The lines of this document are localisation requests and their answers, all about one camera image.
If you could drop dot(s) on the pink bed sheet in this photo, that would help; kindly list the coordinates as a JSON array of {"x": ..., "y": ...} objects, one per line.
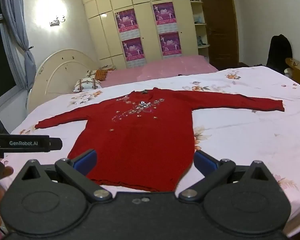
[{"x": 165, "y": 67}]

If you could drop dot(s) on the white floral bed sheet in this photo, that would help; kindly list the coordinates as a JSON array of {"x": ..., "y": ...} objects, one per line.
[{"x": 240, "y": 135}]

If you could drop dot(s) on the bedside table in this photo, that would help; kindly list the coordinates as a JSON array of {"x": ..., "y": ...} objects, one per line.
[{"x": 108, "y": 67}]

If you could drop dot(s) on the brown wooden door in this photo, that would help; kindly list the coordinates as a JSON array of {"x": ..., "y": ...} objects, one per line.
[{"x": 220, "y": 30}]

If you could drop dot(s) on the orange pillow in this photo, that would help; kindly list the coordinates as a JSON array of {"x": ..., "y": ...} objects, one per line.
[{"x": 103, "y": 75}]

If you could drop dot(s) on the grey curtain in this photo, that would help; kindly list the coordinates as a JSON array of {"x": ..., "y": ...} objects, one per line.
[{"x": 17, "y": 17}]

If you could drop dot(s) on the cream arched headboard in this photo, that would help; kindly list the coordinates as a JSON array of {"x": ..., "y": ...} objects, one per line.
[{"x": 55, "y": 80}]

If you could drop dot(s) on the purple wall poster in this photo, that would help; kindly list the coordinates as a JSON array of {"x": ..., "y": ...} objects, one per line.
[
  {"x": 133, "y": 48},
  {"x": 170, "y": 43},
  {"x": 127, "y": 20},
  {"x": 165, "y": 13}
]

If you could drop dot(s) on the wall lamp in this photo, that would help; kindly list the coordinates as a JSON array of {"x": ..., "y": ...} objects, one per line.
[{"x": 57, "y": 21}]

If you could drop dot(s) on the red beaded sweater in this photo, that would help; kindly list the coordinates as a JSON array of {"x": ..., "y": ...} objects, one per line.
[{"x": 140, "y": 142}]

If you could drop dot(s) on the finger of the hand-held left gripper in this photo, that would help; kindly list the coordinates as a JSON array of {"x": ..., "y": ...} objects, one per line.
[{"x": 57, "y": 144}]

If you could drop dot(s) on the window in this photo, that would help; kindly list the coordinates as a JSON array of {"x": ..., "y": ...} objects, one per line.
[{"x": 0, "y": 60}]

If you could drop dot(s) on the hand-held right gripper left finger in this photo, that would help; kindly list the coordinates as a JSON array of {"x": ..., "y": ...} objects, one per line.
[{"x": 86, "y": 161}]

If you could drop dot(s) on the floral checked pillow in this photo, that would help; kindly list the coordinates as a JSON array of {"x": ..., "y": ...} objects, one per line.
[
  {"x": 86, "y": 85},
  {"x": 91, "y": 74}
]

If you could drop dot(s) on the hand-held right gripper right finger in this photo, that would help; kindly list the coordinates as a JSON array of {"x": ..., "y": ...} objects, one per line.
[{"x": 205, "y": 163}]

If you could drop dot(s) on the cream corner shelf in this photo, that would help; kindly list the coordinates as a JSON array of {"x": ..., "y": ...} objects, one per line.
[{"x": 201, "y": 25}]

